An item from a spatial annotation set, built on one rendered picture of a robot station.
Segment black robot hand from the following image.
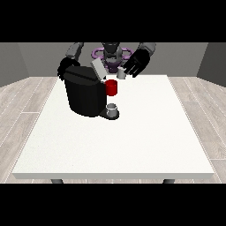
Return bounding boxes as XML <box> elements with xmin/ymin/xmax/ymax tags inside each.
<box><xmin>56</xmin><ymin>56</ymin><xmax>81</xmax><ymax>82</ymax></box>
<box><xmin>122</xmin><ymin>49</ymin><xmax>151</xmax><ymax>79</ymax></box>

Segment small grey coffee pod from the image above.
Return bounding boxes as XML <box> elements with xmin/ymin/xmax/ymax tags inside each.
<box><xmin>117</xmin><ymin>66</ymin><xmax>127</xmax><ymax>80</ymax></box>

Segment pale grey machine lid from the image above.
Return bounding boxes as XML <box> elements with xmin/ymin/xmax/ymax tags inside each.
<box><xmin>90</xmin><ymin>57</ymin><xmax>108</xmax><ymax>81</ymax></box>

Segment black coffee machine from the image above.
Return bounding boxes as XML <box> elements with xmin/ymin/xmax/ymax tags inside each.
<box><xmin>63</xmin><ymin>65</ymin><xmax>120</xmax><ymax>121</ymax></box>

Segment red pod holder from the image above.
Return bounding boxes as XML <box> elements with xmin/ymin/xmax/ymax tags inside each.
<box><xmin>104</xmin><ymin>79</ymin><xmax>118</xmax><ymax>97</ymax></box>

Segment grey robot trunk purple rings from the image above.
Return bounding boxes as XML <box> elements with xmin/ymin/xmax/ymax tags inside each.
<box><xmin>91</xmin><ymin>42</ymin><xmax>135</xmax><ymax>74</ymax></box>

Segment small grey cup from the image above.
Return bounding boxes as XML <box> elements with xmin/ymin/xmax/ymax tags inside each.
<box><xmin>106</xmin><ymin>102</ymin><xmax>119</xmax><ymax>118</ymax></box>

